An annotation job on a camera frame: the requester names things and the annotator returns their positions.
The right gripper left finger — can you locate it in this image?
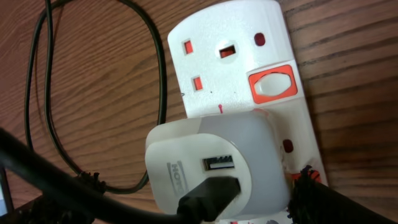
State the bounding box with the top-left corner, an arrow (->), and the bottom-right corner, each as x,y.
12,171 -> 107,224

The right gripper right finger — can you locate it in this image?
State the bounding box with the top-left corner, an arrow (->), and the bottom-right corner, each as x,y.
287,166 -> 389,224

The black charging cable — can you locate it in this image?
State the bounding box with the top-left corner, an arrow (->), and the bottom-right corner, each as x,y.
24,0 -> 242,224

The blue screen smartphone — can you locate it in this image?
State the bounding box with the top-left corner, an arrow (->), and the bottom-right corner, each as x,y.
0,167 -> 14,216

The white charger plug adapter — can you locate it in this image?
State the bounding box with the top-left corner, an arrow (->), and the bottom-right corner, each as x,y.
145,110 -> 290,220

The white power strip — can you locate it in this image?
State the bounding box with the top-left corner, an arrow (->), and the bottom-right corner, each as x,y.
167,0 -> 329,224

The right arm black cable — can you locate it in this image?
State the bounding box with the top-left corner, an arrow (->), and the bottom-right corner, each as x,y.
0,127 -> 187,224

